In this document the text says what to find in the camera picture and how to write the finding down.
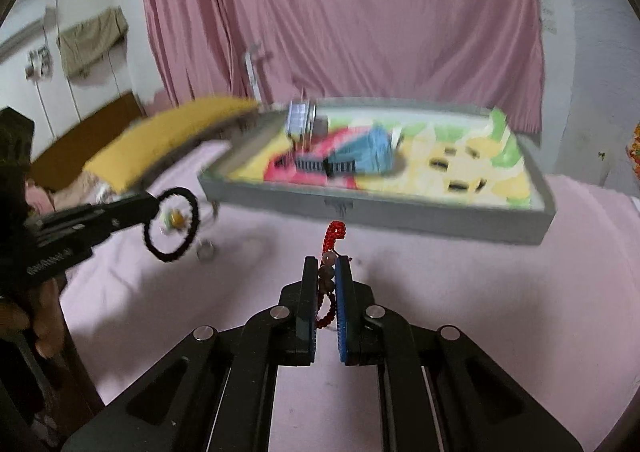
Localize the pink tablecloth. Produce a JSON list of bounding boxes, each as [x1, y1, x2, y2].
[[60, 139, 640, 452]]

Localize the khaki hanging garment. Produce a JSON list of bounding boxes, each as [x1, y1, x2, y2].
[[56, 6, 130, 80]]

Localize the yellow pillow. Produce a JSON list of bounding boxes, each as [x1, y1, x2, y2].
[[82, 96, 261, 195]]

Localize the pink curtain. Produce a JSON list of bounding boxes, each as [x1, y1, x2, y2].
[[140, 0, 546, 135]]

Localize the grey hair claw clip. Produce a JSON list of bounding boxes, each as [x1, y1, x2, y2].
[[283, 100, 331, 139]]

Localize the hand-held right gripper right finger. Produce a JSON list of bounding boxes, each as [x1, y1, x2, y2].
[[334, 254, 583, 452]]

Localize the colourful paper box lining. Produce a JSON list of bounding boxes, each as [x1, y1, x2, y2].
[[227, 104, 532, 211]]

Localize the black hair tie with flower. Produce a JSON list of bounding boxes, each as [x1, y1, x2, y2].
[[143, 187, 201, 263]]

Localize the colourful figure wall decoration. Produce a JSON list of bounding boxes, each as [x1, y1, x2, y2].
[[625, 122, 640, 181]]

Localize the blue smartwatch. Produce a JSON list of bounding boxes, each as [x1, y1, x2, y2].
[[279, 124, 407, 181]]

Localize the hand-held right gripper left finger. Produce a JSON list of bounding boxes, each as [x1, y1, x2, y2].
[[62, 256, 321, 452]]

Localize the red beaded string bracelet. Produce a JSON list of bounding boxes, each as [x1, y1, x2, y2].
[[314, 221, 359, 333]]

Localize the white plastic bracket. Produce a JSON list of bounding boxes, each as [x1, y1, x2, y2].
[[244, 41, 274, 103]]

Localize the wooden bed headboard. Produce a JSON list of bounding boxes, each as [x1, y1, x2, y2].
[[27, 90, 146, 193]]

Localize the person's left hand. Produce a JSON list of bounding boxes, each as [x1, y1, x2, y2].
[[0, 276, 67, 359]]

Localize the white wall calendar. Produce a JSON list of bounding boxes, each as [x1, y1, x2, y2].
[[540, 0, 559, 37]]

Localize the floral bedding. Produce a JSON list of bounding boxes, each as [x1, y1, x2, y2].
[[25, 171, 117, 213]]

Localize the grey tin box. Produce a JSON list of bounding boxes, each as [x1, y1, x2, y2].
[[197, 96, 557, 247]]

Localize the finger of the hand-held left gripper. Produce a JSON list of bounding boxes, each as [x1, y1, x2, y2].
[[55, 206, 162, 249], [37, 192, 162, 233]]

